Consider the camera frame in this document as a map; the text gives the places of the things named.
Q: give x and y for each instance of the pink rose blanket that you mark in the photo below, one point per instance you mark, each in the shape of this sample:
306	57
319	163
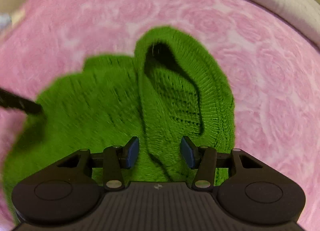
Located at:
272	69

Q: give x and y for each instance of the green knitted sweater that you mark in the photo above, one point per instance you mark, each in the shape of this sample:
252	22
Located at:
171	87

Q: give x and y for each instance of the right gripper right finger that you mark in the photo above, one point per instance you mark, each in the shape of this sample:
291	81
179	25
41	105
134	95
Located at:
244	186

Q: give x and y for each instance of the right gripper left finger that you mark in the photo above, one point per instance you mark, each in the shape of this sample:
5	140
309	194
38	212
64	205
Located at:
72	187

